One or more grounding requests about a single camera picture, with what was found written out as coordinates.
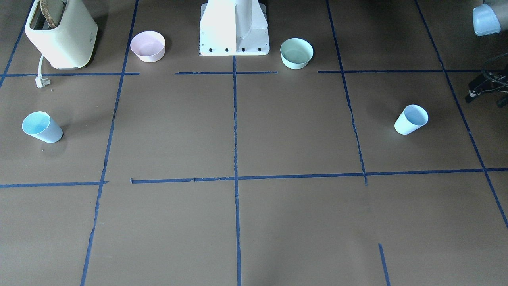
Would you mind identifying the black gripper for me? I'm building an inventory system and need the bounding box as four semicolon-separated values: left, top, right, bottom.
465;71;508;108

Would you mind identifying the cream toaster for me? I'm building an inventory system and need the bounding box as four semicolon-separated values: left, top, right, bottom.
24;0;98;70

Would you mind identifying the light blue cup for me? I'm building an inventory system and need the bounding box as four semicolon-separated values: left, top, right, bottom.
21;111;64;143
394;104;429;135

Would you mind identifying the toast slice in toaster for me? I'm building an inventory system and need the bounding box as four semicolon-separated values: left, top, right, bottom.
39;0;67;29

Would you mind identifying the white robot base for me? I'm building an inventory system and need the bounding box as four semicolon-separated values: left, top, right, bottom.
198;0;270;56

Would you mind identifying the green bowl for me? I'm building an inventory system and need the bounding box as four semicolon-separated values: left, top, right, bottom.
280;38;314;70

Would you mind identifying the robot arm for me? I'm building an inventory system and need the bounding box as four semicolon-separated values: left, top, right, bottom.
465;0;508;108

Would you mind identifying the white power plug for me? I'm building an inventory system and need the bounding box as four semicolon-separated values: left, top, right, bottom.
35;55;51;89

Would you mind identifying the pink bowl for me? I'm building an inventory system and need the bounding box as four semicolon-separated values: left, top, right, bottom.
129;31;166;63

